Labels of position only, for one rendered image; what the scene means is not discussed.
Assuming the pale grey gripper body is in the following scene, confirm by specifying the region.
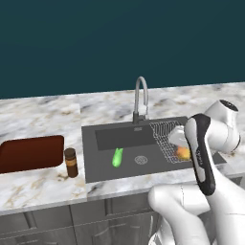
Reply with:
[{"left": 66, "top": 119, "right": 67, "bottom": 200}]
[{"left": 167, "top": 125, "right": 188, "bottom": 150}]

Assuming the dark grey sink basin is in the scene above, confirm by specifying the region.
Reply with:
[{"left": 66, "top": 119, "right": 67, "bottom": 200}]
[{"left": 80, "top": 116, "right": 228, "bottom": 185}]

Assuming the grey curved sink faucet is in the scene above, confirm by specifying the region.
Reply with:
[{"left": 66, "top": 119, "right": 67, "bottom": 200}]
[{"left": 132, "top": 76, "right": 150, "bottom": 125}]

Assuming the dark red tray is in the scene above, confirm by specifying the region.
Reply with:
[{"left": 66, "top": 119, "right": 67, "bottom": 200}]
[{"left": 0, "top": 134, "right": 66, "bottom": 175}]

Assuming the orange round fruit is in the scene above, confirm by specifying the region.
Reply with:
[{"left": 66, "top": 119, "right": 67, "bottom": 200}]
[{"left": 175, "top": 145, "right": 191, "bottom": 161}]

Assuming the green cucumber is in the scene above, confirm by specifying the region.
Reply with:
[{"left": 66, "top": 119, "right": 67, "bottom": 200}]
[{"left": 111, "top": 147, "right": 124, "bottom": 168}]

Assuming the grey cabinet drawer front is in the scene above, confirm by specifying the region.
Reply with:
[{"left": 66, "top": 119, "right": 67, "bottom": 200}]
[
  {"left": 69, "top": 192, "right": 153, "bottom": 226},
  {"left": 0, "top": 205, "right": 74, "bottom": 239}
]

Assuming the brown spice jar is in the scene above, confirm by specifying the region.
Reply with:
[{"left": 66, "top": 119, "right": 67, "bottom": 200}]
[{"left": 63, "top": 147, "right": 79, "bottom": 179}]

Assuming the grey cabinet door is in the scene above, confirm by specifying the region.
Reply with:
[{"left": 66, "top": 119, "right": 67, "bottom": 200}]
[
  {"left": 0, "top": 225, "right": 77, "bottom": 245},
  {"left": 73, "top": 212, "right": 164, "bottom": 245}
]

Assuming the wire dish rack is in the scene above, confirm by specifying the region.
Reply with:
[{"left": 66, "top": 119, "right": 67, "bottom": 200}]
[{"left": 148, "top": 119, "right": 193, "bottom": 165}]

